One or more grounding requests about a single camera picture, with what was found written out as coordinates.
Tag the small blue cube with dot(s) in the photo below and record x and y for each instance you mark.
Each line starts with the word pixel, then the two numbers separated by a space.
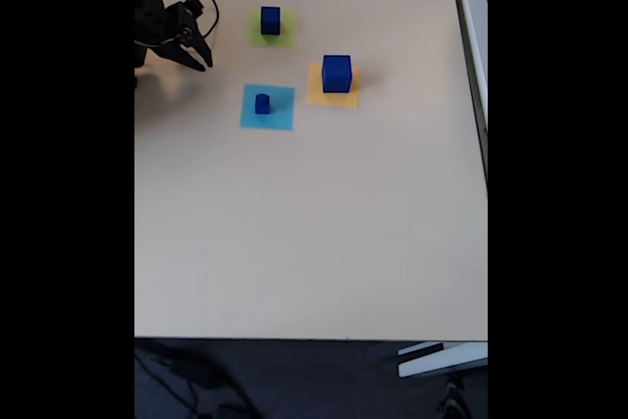
pixel 262 107

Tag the green paper square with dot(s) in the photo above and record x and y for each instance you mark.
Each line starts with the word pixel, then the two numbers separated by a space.
pixel 289 38

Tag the light blue paper square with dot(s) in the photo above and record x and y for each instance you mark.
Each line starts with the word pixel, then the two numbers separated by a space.
pixel 282 117

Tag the orange paper square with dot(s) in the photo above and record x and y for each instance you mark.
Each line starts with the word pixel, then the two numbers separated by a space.
pixel 316 95

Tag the medium blue cube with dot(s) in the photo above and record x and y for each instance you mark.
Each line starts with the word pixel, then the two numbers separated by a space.
pixel 270 21

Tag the large blue cube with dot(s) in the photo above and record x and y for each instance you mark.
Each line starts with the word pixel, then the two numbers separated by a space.
pixel 337 78

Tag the white neighbouring table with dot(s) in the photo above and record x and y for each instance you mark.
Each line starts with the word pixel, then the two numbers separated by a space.
pixel 473 46

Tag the white table foot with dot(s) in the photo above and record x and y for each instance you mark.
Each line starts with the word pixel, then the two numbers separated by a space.
pixel 441 360

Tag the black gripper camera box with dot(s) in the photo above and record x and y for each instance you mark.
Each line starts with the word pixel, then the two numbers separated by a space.
pixel 193 6

